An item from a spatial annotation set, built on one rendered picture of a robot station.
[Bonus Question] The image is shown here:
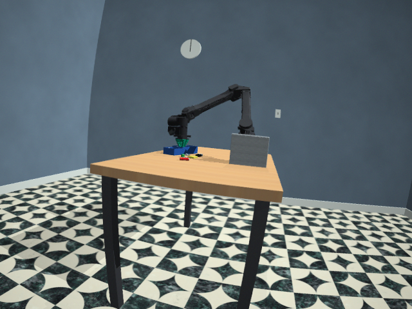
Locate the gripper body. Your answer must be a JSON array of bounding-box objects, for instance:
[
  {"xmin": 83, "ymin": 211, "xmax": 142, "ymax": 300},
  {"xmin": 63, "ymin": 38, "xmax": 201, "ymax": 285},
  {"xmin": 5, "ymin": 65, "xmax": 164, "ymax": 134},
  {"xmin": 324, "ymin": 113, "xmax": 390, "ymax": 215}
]
[{"xmin": 174, "ymin": 126, "xmax": 191, "ymax": 140}]

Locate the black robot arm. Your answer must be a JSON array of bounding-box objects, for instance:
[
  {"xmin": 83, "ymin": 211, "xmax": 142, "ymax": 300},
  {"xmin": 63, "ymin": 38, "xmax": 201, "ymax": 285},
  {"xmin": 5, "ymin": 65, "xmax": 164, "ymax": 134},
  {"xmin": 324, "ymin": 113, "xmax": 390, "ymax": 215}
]
[{"xmin": 167, "ymin": 84, "xmax": 255, "ymax": 135}]

